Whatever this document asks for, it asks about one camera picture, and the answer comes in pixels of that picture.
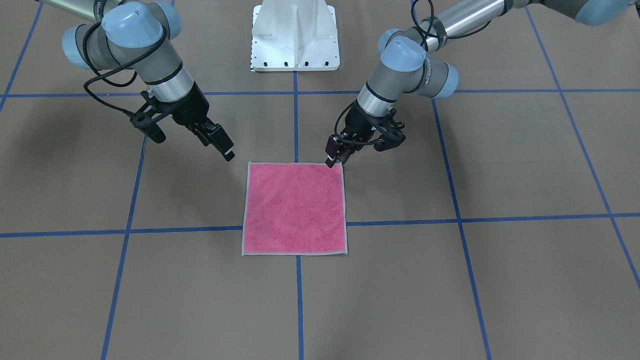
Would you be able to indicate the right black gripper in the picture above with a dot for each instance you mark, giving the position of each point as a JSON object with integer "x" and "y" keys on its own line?
{"x": 190, "y": 108}

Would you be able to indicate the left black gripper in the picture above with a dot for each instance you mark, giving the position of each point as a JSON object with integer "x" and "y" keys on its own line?
{"x": 358, "y": 123}

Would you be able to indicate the pink and grey towel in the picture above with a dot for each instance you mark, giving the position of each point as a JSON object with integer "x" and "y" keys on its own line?
{"x": 294, "y": 209}

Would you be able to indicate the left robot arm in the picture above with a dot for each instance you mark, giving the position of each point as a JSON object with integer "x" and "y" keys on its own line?
{"x": 407, "y": 66}

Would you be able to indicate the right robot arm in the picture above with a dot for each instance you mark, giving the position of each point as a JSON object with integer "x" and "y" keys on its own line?
{"x": 133, "y": 35}

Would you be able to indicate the brown paper table cover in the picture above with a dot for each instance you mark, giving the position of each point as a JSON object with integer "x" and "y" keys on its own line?
{"x": 506, "y": 226}

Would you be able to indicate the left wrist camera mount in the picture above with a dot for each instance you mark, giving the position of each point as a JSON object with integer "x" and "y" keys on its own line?
{"x": 391, "y": 131}

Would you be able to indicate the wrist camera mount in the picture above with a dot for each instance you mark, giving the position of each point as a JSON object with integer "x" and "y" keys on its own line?
{"x": 391, "y": 131}
{"x": 146, "y": 118}

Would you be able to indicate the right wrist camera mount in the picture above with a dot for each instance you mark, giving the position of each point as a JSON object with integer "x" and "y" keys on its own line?
{"x": 146, "y": 118}

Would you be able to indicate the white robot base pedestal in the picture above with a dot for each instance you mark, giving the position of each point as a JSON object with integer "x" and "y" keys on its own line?
{"x": 294, "y": 36}

